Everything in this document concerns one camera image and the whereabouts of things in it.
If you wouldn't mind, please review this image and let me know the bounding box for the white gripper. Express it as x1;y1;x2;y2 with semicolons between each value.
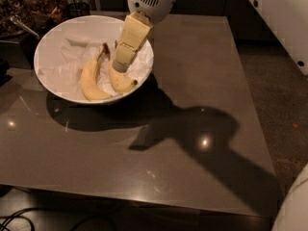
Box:
112;0;176;73

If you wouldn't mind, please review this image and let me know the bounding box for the yellow banana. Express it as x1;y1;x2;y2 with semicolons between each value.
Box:
80;43;112;101
108;50;138;93

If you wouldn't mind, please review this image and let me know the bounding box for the white bowl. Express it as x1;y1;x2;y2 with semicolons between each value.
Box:
33;14;155;106

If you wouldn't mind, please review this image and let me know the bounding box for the glass bowl with snacks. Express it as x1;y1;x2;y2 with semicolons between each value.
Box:
0;0;68;39

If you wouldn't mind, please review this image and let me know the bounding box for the dark cup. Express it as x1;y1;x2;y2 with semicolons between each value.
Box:
67;2;90;18

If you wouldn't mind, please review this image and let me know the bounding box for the white paper liner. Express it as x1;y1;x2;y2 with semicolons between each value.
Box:
38;25;153;102

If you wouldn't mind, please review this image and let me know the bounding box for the metal spoon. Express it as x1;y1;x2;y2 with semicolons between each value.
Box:
10;15;40;39

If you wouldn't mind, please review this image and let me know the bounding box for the black cable on floor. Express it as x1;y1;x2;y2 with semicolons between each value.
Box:
0;207;118;231

